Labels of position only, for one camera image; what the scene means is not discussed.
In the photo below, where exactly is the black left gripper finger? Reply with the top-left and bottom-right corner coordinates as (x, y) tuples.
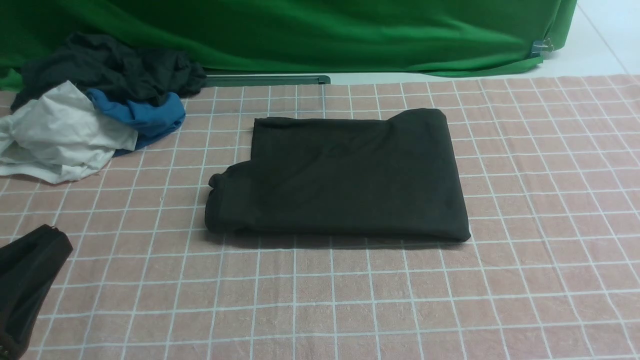
(0, 224), (73, 360)

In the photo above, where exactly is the crumpled white garment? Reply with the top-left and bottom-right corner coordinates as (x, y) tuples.
(0, 82), (138, 184)

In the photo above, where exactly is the green backdrop cloth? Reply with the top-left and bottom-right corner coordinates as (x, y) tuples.
(0, 0), (577, 91)

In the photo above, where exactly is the clear binder clip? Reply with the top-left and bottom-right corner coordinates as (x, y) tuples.
(529, 38), (554, 59)

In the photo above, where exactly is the crumpled blue garment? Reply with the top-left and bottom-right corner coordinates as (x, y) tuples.
(86, 88), (186, 158)

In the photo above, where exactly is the pink checkered tablecloth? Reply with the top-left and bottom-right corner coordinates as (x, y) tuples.
(0, 75), (640, 360)

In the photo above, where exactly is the crumpled black garment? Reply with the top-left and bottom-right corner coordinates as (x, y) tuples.
(10, 32), (207, 111)

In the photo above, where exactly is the dark gray long-sleeved shirt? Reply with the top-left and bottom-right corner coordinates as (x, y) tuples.
(204, 108), (471, 242)

